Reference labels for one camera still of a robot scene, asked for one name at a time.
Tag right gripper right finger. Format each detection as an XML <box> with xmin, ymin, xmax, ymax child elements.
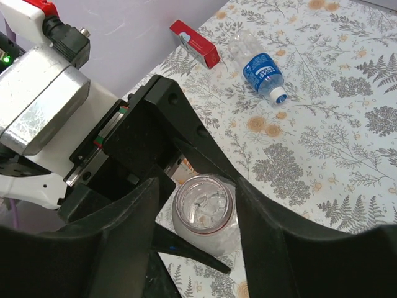
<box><xmin>237</xmin><ymin>178</ymin><xmax>396</xmax><ymax>297</ymax></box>

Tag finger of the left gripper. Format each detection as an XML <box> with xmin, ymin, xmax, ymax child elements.
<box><xmin>151</xmin><ymin>223</ymin><xmax>231</xmax><ymax>274</ymax></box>

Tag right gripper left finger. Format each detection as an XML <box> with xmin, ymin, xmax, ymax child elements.
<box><xmin>1</xmin><ymin>178</ymin><xmax>159</xmax><ymax>297</ymax></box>

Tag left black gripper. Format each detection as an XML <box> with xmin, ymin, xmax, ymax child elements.
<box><xmin>58</xmin><ymin>74</ymin><xmax>242</xmax><ymax>222</ymax></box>

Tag clear jar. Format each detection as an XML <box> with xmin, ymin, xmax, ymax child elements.
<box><xmin>172</xmin><ymin>174</ymin><xmax>241</xmax><ymax>257</ymax></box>

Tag orange juice bottle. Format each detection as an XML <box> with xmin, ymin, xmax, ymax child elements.
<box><xmin>172</xmin><ymin>158</ymin><xmax>199</xmax><ymax>185</ymax></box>

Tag blue label water bottle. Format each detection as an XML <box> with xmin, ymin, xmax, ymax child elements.
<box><xmin>228</xmin><ymin>30</ymin><xmax>288</xmax><ymax>105</ymax></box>

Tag red toothpaste box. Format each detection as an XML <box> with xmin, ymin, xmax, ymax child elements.
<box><xmin>170</xmin><ymin>20</ymin><xmax>220</xmax><ymax>69</ymax></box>

